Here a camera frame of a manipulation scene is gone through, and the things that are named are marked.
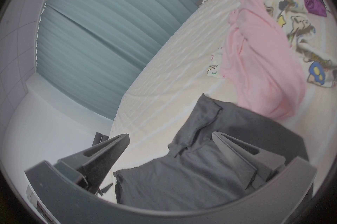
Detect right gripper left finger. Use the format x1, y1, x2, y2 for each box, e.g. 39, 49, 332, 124
56, 134, 130, 194

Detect pink garment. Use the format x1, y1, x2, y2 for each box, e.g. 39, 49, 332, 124
220, 0, 307, 121

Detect black chest of drawers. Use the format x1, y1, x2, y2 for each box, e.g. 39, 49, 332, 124
92, 132, 110, 146

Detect black polo shirt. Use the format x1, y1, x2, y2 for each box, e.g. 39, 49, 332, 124
113, 93, 310, 212

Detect purple garment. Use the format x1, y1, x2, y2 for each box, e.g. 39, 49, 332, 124
287, 0, 328, 17

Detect bed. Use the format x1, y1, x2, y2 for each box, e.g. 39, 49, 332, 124
108, 0, 337, 205

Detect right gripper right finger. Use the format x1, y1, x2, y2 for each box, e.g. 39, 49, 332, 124
212, 131, 286, 190

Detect white printed garment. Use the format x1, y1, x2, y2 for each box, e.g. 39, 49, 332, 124
207, 0, 337, 90

